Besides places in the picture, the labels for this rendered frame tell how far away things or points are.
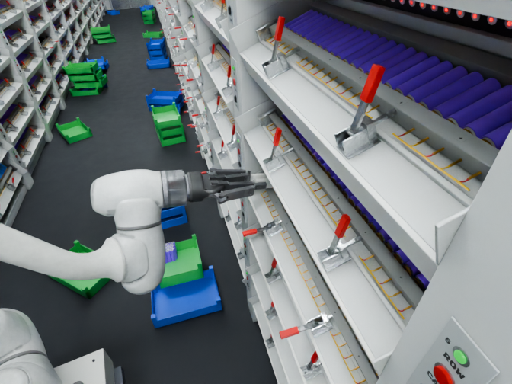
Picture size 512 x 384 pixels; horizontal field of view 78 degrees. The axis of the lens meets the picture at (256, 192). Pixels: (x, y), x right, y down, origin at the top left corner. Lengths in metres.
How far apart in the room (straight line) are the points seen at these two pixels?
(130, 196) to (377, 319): 0.54
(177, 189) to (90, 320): 1.06
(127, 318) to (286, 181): 1.17
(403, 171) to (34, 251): 0.62
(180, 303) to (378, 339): 1.24
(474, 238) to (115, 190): 0.66
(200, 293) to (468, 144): 1.42
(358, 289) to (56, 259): 0.55
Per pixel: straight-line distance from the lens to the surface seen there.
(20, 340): 1.09
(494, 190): 0.23
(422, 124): 0.35
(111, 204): 0.76
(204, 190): 0.77
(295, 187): 0.62
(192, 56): 2.19
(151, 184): 0.75
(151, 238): 0.77
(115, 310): 1.68
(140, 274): 0.78
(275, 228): 0.79
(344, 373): 0.63
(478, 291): 0.26
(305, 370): 0.84
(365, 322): 0.46
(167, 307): 1.60
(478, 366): 0.29
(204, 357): 1.46
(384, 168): 0.34
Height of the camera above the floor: 1.32
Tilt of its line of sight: 39 degrees down
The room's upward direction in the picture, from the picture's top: 2 degrees counter-clockwise
